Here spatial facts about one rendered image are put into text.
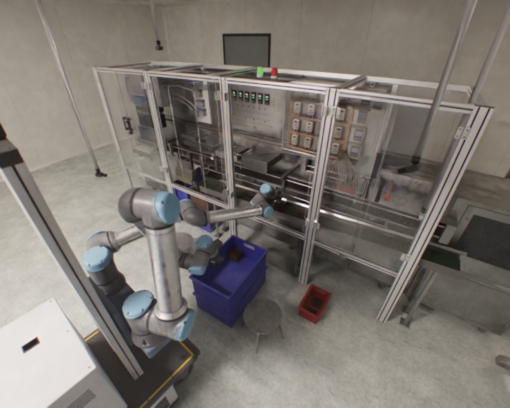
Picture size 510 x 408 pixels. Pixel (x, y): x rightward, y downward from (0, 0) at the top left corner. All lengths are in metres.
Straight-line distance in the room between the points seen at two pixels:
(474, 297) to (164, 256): 2.31
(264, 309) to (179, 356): 0.70
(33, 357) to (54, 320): 0.19
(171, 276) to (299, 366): 1.40
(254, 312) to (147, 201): 1.41
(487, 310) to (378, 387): 1.06
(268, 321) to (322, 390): 0.58
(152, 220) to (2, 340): 1.08
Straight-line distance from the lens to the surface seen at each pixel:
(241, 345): 2.28
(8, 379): 1.66
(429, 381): 2.51
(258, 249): 2.35
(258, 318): 2.09
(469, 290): 2.59
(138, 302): 1.38
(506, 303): 2.66
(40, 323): 1.76
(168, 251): 1.05
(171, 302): 1.21
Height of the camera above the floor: 2.04
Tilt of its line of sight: 34 degrees down
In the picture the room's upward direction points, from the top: straight up
